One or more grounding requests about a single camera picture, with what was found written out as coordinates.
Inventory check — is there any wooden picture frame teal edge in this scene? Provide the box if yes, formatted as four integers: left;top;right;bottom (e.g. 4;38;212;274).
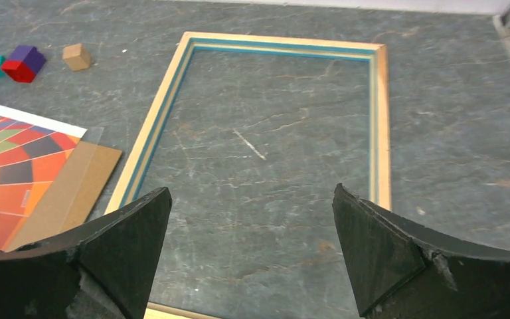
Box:
106;31;391;318

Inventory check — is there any brown cardboard backing board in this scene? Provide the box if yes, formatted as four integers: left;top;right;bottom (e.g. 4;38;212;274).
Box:
5;142;122;251

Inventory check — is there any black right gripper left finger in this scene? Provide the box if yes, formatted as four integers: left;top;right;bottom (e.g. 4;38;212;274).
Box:
0;187;173;318

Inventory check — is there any red wooden block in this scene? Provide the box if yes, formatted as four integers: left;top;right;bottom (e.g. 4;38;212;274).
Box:
1;60;36;83

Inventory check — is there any colourful balloon photo print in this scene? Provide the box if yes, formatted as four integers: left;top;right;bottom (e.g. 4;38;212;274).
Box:
0;105;87;250

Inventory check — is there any natural wooden cube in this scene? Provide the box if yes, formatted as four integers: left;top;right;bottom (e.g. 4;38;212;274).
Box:
62;43;92;71

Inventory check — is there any clear acrylic sheet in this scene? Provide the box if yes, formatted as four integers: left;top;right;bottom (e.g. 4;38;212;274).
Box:
80;126;104;144

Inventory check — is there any purple wooden block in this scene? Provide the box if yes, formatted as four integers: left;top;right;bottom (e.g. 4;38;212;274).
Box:
7;45;47;74

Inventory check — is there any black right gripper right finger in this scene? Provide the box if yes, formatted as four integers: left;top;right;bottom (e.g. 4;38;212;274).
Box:
332;184;510;318

